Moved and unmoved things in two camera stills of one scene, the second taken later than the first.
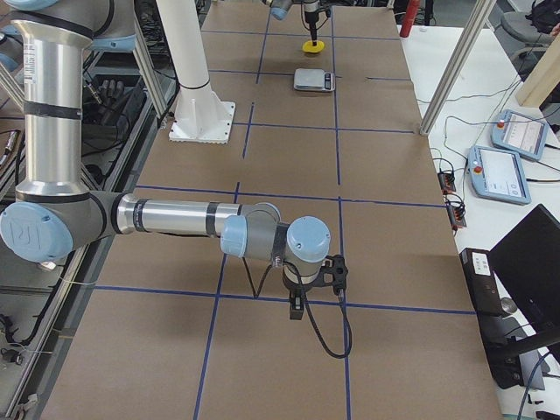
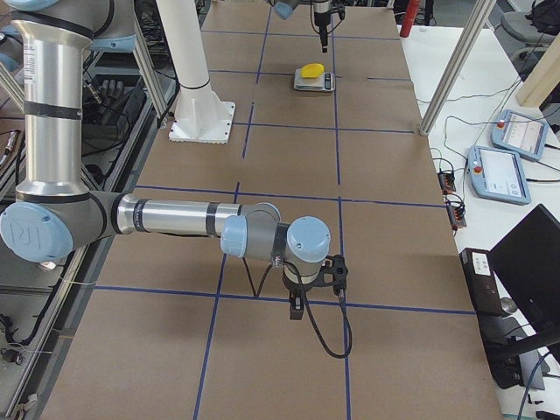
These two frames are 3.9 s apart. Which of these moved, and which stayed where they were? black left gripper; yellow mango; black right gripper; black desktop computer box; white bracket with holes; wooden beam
Moved: black left gripper; yellow mango
Stayed: black desktop computer box; black right gripper; white bracket with holes; wooden beam
